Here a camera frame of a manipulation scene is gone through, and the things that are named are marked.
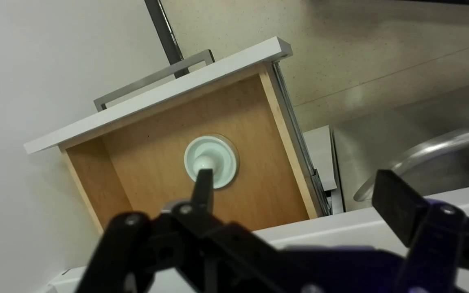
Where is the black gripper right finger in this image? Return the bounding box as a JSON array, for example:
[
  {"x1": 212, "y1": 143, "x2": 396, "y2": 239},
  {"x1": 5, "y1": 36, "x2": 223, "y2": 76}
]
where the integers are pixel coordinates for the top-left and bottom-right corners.
[{"x1": 372, "y1": 169, "x2": 469, "y2": 293}]

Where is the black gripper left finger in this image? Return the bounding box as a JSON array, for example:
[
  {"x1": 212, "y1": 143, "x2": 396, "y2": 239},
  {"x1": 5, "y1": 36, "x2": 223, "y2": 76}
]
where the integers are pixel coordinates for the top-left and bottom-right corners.
[{"x1": 77, "y1": 169, "x2": 279, "y2": 293}]

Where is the open wooden drawer white front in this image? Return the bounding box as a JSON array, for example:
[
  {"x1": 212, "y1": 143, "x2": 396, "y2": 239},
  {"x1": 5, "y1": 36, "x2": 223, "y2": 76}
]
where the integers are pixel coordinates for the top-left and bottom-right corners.
[{"x1": 25, "y1": 37, "x2": 329, "y2": 229}]

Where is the stainless steel sink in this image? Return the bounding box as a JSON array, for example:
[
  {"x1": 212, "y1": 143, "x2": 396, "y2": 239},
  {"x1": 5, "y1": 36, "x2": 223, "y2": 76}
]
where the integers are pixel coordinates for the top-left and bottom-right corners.
[{"x1": 334, "y1": 122, "x2": 469, "y2": 210}]

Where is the dark vertical bar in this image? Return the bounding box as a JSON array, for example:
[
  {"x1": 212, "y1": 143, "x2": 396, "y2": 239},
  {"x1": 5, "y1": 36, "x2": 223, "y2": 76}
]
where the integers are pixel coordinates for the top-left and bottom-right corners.
[{"x1": 144, "y1": 0, "x2": 184, "y2": 65}]

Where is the metal drawer handle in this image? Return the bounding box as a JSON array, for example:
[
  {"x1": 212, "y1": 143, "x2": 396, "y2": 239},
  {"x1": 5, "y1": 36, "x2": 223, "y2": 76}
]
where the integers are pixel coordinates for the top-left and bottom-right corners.
[{"x1": 93, "y1": 49, "x2": 215, "y2": 111}]

